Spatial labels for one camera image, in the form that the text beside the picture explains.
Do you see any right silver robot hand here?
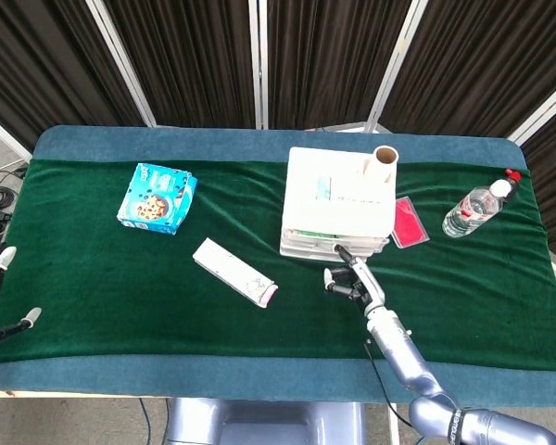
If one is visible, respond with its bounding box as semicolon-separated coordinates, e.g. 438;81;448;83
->
322;243;386;317

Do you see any clear drawer with green packet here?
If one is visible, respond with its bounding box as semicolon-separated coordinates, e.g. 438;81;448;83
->
282;227;390;245

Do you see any white plastic storage box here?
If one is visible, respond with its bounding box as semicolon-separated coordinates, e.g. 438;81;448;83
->
279;146;398;263

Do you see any white toothpaste box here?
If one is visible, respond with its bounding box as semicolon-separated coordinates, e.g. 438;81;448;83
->
192;236;279;309

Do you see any blue cookie box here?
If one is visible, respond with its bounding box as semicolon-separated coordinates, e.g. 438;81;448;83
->
116;162;198;236

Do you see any red pink packet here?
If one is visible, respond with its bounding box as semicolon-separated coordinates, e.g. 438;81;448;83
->
391;196;431;250

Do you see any white paper roll cardboard core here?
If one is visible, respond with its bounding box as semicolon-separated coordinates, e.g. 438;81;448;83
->
360;145;400;187

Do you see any clear plastic water bottle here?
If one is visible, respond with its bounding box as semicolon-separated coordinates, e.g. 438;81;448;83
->
441;178;513;239

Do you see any green velvet cloth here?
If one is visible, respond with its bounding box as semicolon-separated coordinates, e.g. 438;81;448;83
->
0;157;556;373

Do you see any silver robot torso base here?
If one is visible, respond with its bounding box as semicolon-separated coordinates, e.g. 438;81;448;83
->
164;397;367;445

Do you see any blue table cover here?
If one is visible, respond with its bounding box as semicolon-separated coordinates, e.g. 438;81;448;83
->
0;124;556;410

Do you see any dark folding screen partition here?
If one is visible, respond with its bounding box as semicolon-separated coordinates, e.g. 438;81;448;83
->
0;0;556;270

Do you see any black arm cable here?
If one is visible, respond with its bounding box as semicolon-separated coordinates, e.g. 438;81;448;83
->
363;337;414;427

